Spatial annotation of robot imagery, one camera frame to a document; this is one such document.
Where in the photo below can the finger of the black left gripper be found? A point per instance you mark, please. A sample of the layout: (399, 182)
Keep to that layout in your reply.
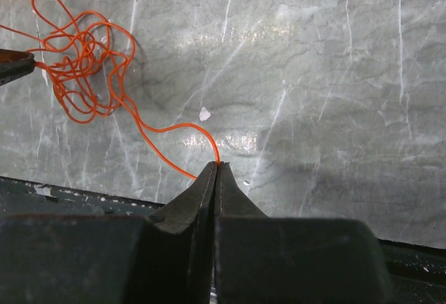
(15, 64)

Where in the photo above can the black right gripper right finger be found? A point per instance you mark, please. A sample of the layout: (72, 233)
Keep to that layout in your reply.
(260, 259)

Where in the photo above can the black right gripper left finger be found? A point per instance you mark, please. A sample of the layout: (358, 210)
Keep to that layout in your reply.
(164, 257)

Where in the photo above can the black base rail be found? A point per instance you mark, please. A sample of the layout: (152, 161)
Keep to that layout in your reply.
(418, 272)

